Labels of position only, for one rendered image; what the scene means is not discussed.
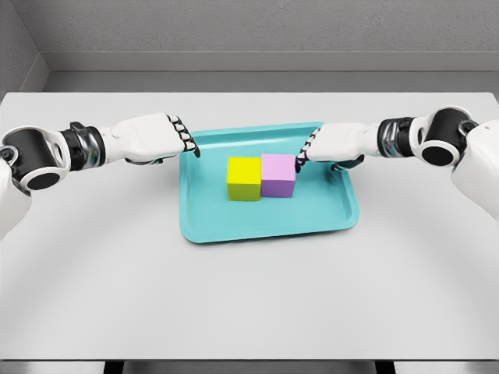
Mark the yellow cube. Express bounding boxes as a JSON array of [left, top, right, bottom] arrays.
[[226, 156, 262, 203]]

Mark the teal rectangular tray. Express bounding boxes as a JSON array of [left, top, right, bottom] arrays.
[[179, 121, 360, 245]]

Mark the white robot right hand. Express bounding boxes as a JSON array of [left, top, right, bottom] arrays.
[[294, 122, 366, 175]]

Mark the pink cube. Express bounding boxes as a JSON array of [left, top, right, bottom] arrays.
[[260, 153, 296, 199]]

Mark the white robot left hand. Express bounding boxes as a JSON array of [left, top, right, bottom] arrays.
[[115, 112, 202, 165]]

